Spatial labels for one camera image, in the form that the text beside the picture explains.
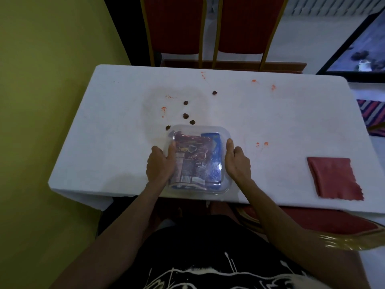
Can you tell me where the red chair with gold frame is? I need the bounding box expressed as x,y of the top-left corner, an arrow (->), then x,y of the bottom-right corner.
212,0 -> 290,71
140,0 -> 208,68
235,205 -> 385,252

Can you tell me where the white tablecloth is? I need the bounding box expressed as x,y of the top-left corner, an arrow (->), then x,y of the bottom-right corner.
48,64 -> 385,215

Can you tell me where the red cloth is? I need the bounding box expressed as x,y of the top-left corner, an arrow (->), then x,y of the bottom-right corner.
306,157 -> 365,201

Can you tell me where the striped rug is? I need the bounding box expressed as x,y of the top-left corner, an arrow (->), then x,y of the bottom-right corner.
357,99 -> 385,137

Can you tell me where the blue snack packet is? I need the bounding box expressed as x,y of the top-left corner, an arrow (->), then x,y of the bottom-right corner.
201,133 -> 225,184

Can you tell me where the clear plastic container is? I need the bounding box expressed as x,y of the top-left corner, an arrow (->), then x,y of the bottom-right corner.
164,124 -> 232,196

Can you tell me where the person's right forearm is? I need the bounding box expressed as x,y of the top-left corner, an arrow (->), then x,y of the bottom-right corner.
232,177 -> 372,289

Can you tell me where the person's left forearm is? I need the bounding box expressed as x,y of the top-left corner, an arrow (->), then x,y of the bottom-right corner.
50,180 -> 169,289

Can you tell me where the black shirt with white print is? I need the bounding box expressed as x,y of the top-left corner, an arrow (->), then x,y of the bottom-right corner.
109,214 -> 333,289

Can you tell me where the person's right hand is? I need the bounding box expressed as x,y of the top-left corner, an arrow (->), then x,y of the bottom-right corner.
224,138 -> 252,182

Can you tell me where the red snack packet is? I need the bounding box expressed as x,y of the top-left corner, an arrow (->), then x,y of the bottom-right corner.
169,133 -> 216,190

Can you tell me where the white radiator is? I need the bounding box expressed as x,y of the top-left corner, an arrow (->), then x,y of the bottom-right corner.
283,0 -> 385,17

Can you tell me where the black framed screen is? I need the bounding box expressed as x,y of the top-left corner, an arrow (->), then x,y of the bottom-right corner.
316,7 -> 385,76

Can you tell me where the person's left hand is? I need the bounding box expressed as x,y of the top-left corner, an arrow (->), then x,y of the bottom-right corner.
146,142 -> 178,186

